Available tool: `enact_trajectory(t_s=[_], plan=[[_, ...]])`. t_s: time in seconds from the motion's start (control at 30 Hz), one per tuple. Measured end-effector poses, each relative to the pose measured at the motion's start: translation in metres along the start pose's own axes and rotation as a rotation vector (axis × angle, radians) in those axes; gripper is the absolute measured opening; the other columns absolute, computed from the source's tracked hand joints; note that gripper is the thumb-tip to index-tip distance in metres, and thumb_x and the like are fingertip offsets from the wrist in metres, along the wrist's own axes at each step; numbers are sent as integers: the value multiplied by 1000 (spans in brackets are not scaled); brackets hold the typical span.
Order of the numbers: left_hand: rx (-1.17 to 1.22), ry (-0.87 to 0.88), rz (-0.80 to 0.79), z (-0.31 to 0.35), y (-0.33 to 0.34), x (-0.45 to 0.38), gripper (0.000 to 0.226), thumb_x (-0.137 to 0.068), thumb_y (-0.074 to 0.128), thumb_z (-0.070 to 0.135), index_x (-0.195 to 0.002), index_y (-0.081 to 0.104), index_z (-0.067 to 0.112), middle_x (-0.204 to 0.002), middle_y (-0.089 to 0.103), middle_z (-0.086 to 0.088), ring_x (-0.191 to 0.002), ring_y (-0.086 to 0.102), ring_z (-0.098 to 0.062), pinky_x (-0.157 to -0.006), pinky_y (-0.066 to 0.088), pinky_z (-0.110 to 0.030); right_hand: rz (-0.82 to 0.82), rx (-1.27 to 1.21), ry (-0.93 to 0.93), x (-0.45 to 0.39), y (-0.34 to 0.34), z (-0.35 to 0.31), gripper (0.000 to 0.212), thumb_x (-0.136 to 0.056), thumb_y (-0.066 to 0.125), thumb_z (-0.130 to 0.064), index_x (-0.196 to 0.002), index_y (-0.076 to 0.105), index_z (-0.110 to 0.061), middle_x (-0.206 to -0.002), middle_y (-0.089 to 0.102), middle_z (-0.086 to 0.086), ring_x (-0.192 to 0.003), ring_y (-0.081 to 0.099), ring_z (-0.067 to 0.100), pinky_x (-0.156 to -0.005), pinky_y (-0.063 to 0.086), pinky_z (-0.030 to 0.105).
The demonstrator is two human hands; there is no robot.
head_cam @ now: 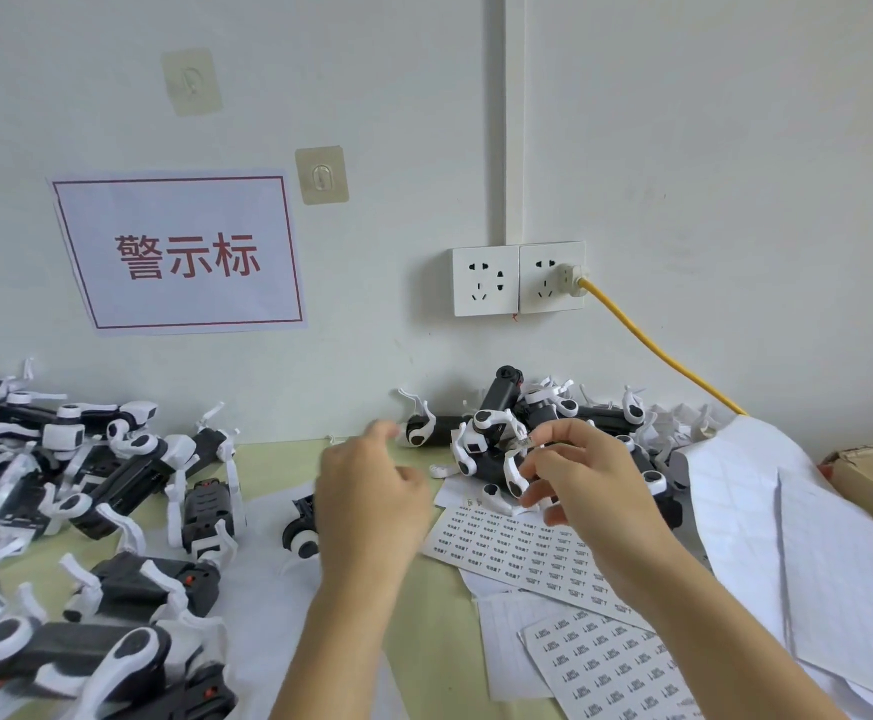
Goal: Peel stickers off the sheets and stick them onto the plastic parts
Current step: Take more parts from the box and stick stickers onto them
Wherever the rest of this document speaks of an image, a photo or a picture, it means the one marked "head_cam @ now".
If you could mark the person's right hand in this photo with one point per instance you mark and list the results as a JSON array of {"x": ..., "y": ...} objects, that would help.
[{"x": 609, "y": 494}]

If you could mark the person's left hand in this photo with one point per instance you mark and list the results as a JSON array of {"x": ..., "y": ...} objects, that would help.
[{"x": 365, "y": 509}]

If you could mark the person's left thumb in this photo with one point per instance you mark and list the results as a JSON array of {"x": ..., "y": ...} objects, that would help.
[{"x": 415, "y": 488}]

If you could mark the person's right thumb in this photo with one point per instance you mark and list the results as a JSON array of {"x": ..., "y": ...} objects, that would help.
[{"x": 540, "y": 478}]

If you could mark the black white toy robot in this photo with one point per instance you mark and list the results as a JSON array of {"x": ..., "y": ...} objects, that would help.
[{"x": 485, "y": 457}]

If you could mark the person's right forearm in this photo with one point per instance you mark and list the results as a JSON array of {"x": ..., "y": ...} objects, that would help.
[{"x": 706, "y": 637}]

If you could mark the person's left forearm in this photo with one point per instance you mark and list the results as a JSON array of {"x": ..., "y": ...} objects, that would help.
[{"x": 343, "y": 644}]

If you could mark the small white plastic part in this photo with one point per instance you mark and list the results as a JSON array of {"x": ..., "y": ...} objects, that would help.
[{"x": 441, "y": 470}]

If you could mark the printed label sticker sheet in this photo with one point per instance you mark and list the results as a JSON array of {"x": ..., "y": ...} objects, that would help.
[
  {"x": 526, "y": 554},
  {"x": 616, "y": 674}
]

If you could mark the pile of black white toys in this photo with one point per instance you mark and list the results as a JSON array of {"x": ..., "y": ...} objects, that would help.
[
  {"x": 69, "y": 532},
  {"x": 624, "y": 434}
]

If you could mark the black toy with white wheel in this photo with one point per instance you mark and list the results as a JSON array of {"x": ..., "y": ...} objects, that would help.
[{"x": 303, "y": 526}]

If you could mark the blank white sticker sheet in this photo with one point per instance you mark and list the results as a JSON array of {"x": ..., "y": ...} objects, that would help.
[{"x": 508, "y": 644}]

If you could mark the white paper sheet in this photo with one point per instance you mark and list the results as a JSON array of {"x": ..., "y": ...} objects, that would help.
[{"x": 271, "y": 622}]

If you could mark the large white backing sheet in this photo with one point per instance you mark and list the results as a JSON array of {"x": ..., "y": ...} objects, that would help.
[
  {"x": 849, "y": 584},
  {"x": 736, "y": 509}
]

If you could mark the white power plug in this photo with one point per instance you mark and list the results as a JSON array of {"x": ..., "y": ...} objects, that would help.
[{"x": 570, "y": 281}]

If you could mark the white paper sign red border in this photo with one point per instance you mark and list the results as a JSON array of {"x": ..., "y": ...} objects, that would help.
[{"x": 181, "y": 251}]

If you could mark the white wall socket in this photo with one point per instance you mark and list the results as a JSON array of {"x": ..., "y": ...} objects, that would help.
[
  {"x": 485, "y": 281},
  {"x": 545, "y": 281}
]

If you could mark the clear adhesive wall hook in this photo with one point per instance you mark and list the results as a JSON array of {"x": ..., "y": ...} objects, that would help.
[
  {"x": 192, "y": 80},
  {"x": 322, "y": 175}
]

